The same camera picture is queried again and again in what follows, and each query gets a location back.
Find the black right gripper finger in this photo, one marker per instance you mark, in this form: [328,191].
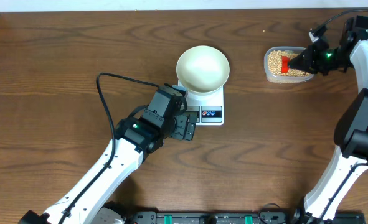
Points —
[301,61]
[302,68]

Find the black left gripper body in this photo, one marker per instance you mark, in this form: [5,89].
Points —
[167,127]

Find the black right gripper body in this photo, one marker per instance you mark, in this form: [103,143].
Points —
[322,60]

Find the red measuring scoop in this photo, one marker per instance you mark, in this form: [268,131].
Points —
[284,64]

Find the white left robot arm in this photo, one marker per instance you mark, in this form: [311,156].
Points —
[134,139]

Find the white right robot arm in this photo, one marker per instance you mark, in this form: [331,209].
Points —
[350,157]

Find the white digital kitchen scale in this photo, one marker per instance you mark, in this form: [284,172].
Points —
[209,109]

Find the cream bowl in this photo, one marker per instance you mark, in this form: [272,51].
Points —
[203,70]

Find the clear plastic bean container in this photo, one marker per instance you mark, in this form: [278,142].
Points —
[272,66]

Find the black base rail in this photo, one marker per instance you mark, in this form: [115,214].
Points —
[208,218]

